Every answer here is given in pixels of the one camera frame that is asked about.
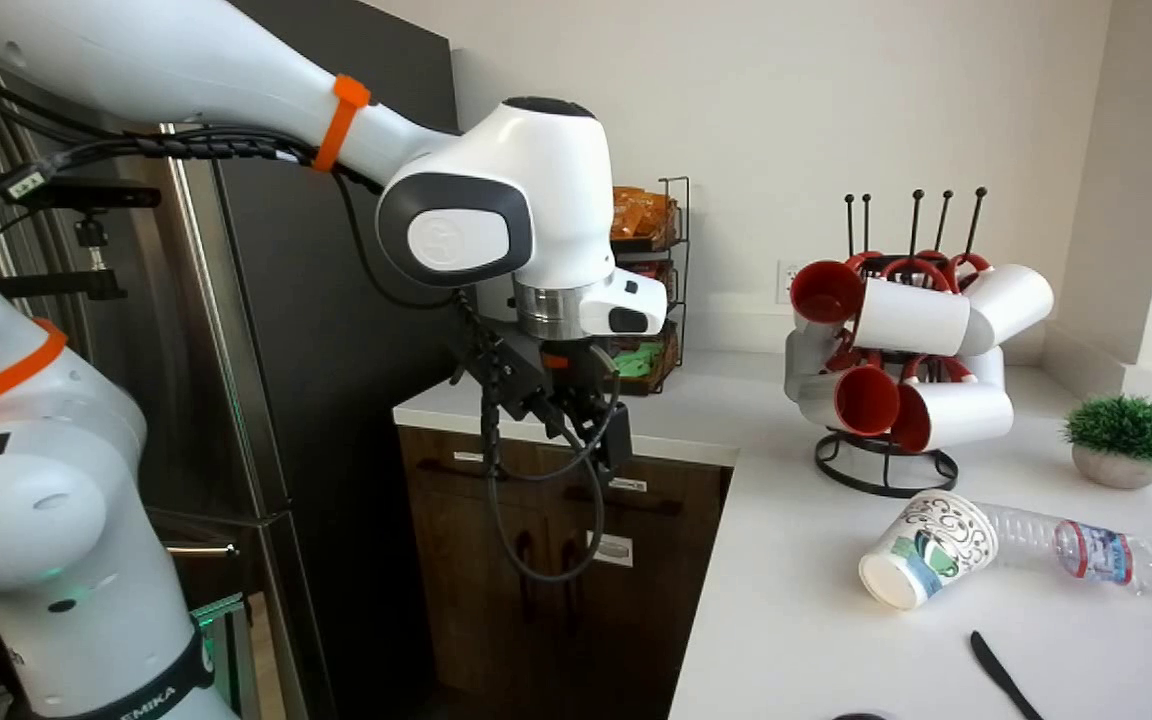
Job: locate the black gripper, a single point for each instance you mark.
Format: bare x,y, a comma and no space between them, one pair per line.
560,385

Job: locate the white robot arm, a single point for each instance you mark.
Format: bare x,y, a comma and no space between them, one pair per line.
89,603

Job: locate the green snack packet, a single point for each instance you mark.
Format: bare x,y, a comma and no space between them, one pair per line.
639,361

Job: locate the white paper label sticker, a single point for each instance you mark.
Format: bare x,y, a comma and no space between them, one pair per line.
614,551

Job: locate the brown wooden cabinet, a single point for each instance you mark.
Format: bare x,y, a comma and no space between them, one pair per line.
527,624

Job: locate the orange snack bag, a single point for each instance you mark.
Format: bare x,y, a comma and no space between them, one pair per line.
640,214

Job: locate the white mug red inside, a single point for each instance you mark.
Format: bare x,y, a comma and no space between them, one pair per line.
951,412
806,359
856,400
1004,302
883,312

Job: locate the dark grey refrigerator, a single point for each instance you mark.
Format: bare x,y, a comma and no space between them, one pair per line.
312,341

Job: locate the patterned paper cup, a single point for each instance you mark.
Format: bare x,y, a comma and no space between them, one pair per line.
924,551

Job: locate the clear plastic water bottle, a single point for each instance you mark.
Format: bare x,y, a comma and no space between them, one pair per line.
1080,551

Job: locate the black plastic knife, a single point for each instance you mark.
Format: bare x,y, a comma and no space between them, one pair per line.
1001,678

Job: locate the small green potted plant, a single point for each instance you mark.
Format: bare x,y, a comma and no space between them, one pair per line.
1115,440

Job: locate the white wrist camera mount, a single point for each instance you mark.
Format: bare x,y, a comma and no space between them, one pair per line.
614,306

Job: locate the black wire mug tree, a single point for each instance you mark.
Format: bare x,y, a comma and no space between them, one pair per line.
891,361

